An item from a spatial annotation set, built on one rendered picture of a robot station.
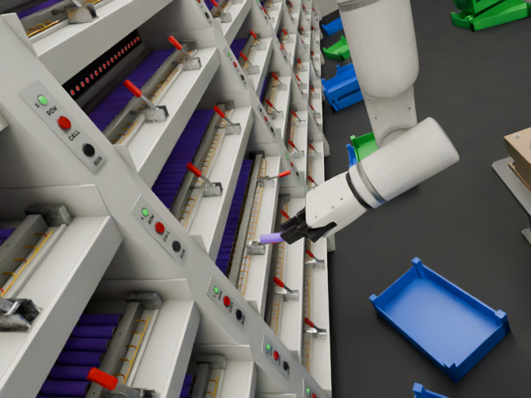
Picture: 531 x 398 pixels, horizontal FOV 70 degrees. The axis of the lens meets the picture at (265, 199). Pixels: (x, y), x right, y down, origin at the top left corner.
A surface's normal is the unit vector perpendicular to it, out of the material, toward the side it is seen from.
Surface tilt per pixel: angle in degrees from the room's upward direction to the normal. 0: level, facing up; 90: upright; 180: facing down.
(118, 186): 90
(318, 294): 21
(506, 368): 0
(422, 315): 0
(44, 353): 110
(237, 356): 90
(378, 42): 84
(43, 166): 90
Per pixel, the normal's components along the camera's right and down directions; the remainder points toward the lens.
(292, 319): -0.13, -0.78
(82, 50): 0.99, -0.04
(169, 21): -0.10, 0.63
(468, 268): -0.47, -0.72
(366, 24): -0.43, 0.60
